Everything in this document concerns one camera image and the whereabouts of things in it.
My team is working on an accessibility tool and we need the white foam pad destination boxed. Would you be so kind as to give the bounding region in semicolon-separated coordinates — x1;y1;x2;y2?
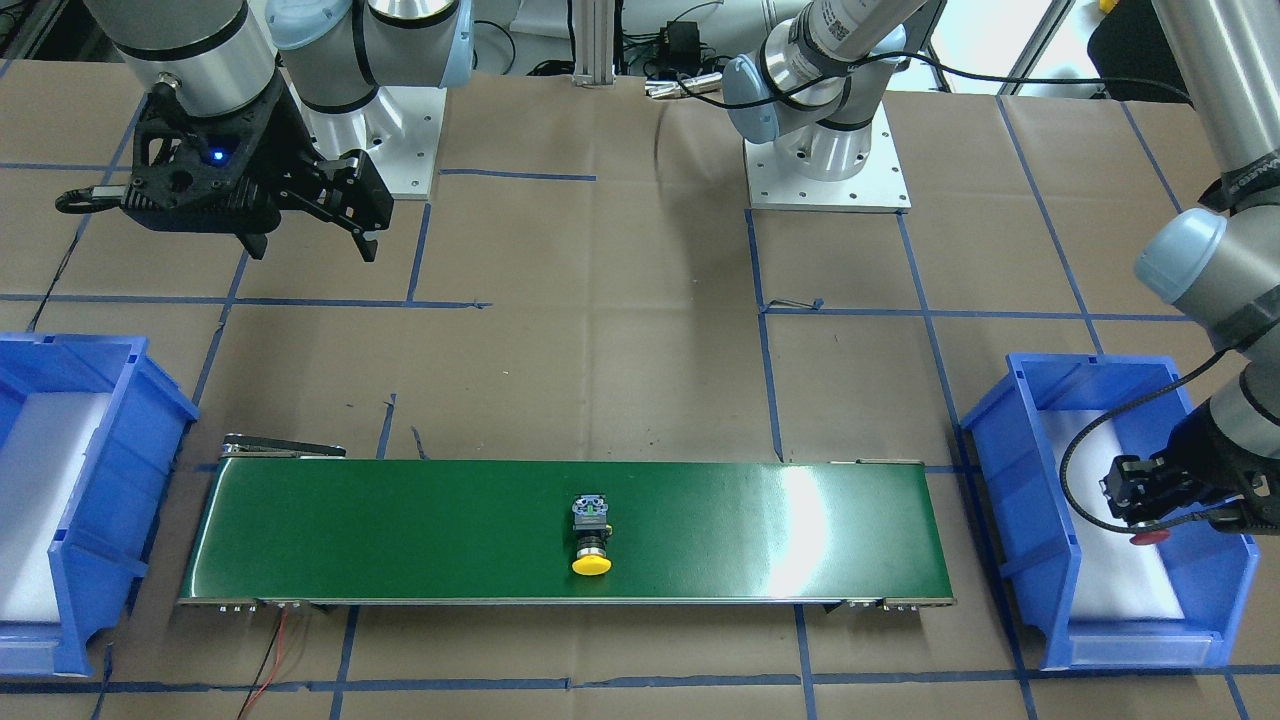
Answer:
1;392;111;624

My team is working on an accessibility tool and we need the white foam pad source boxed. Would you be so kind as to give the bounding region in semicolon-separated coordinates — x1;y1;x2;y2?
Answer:
1068;421;1185;623

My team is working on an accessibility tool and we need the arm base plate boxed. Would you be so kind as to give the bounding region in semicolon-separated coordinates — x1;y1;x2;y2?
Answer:
302;87;448;201
742;104;913;214

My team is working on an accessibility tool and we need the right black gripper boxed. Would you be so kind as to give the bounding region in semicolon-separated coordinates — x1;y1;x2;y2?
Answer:
120;76;394;263

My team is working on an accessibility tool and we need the black braided cable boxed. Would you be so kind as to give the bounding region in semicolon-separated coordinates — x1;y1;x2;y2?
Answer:
1060;345;1236;533

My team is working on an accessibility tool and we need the blue source bin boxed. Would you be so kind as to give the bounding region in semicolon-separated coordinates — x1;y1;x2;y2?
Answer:
963;352;1260;670

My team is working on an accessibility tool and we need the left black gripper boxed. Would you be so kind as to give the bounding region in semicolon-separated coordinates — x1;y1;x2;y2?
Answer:
1100;405;1279;536

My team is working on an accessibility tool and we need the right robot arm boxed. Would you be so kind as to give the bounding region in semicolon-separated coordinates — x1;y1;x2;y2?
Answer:
55;1;474;263

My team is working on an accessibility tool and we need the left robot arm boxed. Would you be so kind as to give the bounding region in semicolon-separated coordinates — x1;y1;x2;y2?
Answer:
722;1;1279;544

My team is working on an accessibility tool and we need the blue destination bin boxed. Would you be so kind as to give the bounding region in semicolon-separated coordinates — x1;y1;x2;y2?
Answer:
1;333;198;676

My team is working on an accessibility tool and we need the yellow push button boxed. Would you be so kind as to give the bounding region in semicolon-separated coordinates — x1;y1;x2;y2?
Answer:
570;495;613;577

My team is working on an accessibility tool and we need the red push button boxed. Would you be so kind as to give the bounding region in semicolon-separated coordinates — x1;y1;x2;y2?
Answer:
1129;528;1172;547

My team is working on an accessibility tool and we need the green conveyor belt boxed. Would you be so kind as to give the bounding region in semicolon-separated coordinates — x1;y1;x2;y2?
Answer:
178;454;955;610

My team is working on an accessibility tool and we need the aluminium frame post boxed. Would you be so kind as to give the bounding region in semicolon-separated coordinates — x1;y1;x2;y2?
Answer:
568;1;623;87

